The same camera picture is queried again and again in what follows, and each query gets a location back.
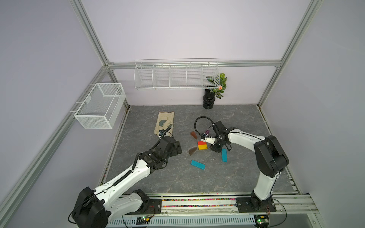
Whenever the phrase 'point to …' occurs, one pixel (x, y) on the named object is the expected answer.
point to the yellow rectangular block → (202, 147)
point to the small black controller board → (142, 220)
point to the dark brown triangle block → (192, 150)
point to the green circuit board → (261, 221)
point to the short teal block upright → (224, 156)
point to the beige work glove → (164, 120)
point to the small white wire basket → (100, 109)
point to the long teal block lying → (198, 164)
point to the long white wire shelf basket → (177, 73)
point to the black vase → (208, 99)
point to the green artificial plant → (219, 82)
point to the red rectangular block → (201, 143)
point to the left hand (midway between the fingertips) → (173, 146)
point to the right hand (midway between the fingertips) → (213, 145)
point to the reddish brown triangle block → (194, 134)
